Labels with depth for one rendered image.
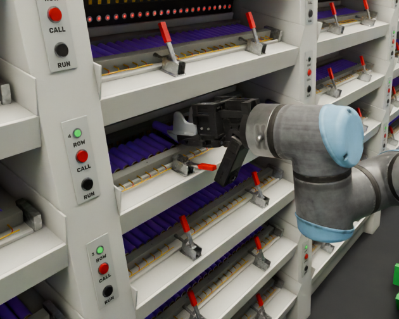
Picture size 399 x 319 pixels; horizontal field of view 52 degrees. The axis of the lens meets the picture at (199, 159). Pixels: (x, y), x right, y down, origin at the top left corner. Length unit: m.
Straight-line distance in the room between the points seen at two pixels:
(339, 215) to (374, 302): 0.97
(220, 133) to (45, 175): 0.31
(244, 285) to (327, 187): 0.51
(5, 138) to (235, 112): 0.37
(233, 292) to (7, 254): 0.61
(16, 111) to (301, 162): 0.40
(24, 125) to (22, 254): 0.18
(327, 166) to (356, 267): 1.16
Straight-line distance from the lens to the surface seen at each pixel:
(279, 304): 1.33
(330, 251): 1.56
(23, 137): 0.56
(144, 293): 0.79
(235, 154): 0.72
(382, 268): 1.79
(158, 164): 0.77
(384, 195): 0.73
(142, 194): 0.71
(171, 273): 0.83
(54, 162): 0.58
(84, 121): 0.59
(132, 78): 0.69
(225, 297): 1.05
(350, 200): 0.68
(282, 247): 1.23
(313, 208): 0.66
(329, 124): 0.61
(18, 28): 0.55
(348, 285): 1.67
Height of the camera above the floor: 1.01
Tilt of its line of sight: 21 degrees down
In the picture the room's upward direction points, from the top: 5 degrees counter-clockwise
